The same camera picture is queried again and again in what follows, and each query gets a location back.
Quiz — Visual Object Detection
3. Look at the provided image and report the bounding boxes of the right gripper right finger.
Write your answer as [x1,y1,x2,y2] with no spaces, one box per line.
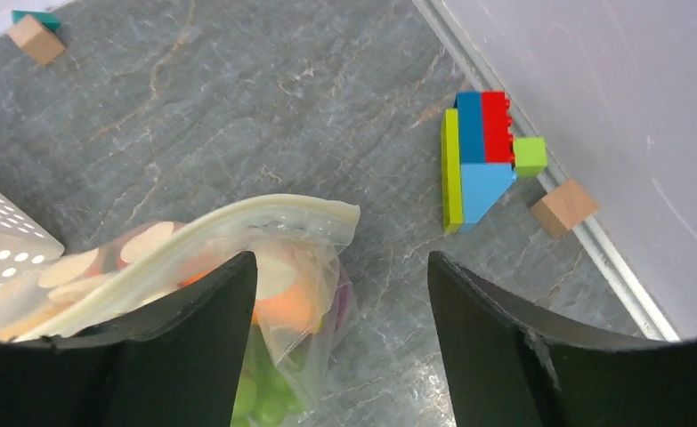
[427,251,697,426]

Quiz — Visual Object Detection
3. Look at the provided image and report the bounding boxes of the white perforated plastic basket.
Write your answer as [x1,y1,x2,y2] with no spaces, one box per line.
[0,193,64,284]

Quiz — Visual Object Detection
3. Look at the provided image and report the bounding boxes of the purple toy onion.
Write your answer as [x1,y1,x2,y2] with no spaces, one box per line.
[335,266,353,333]

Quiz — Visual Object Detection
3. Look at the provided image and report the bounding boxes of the teal and wood cubes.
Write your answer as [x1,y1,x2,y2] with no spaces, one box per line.
[7,10,66,65]

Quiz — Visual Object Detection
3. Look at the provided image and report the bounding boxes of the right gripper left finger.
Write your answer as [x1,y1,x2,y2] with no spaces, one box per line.
[0,252,257,426]

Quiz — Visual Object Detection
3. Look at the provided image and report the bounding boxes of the colourful building block stack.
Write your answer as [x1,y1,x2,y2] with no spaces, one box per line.
[440,91,548,235]

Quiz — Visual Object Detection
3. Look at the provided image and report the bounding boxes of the wooden cube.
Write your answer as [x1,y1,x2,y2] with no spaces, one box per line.
[530,179,599,238]

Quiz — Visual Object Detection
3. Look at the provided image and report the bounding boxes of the green toy grapes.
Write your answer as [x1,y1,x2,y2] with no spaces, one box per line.
[230,325,305,426]

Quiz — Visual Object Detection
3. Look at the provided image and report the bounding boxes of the clear dotted zip bag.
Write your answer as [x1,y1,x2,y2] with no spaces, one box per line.
[0,194,361,426]

